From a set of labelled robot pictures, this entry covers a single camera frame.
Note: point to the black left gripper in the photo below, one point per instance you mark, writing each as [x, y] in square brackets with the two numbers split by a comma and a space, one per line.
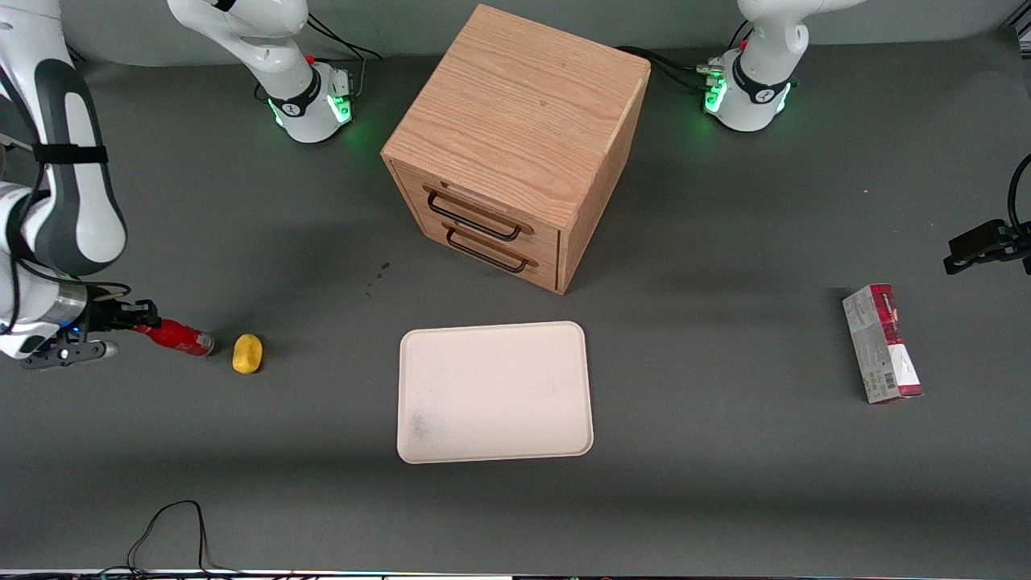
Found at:
[984, 245]

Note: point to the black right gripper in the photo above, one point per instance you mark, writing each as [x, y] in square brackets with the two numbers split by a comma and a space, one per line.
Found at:
[103, 316]

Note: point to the red coke bottle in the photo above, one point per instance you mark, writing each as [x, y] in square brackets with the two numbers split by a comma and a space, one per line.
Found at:
[181, 338]

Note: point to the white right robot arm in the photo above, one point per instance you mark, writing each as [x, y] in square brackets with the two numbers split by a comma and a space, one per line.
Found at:
[72, 201]

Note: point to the beige plastic tray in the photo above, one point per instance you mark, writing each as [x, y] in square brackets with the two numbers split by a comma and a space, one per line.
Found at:
[495, 392]

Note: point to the yellow lemon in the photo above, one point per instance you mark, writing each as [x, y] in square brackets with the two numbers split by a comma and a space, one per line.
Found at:
[247, 354]

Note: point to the red white carton box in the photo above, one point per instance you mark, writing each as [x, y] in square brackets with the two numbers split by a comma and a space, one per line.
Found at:
[884, 346]

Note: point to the wooden drawer cabinet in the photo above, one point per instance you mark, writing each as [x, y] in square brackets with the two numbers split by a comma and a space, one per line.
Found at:
[515, 105]

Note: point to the dark grey wrist camera mount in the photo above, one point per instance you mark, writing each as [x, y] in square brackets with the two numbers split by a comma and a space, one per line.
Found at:
[68, 353]

